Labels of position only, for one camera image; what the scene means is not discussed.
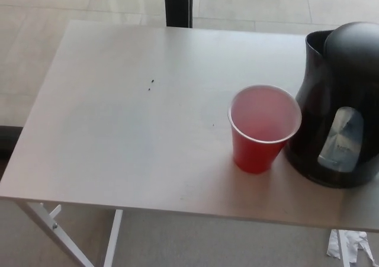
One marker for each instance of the black electric kettle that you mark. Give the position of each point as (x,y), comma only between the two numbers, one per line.
(328,86)

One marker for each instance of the red plastic cup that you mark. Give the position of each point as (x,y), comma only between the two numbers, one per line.
(254,157)

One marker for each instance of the white metal table leg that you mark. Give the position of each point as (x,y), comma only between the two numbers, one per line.
(343,250)

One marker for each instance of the crumpled white paper scrap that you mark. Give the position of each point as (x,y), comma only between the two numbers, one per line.
(356,243)

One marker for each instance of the black vertical window post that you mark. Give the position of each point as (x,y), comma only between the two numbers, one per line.
(179,5)

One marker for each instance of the white metal table leg frame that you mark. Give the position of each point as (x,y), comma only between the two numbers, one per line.
(114,237)

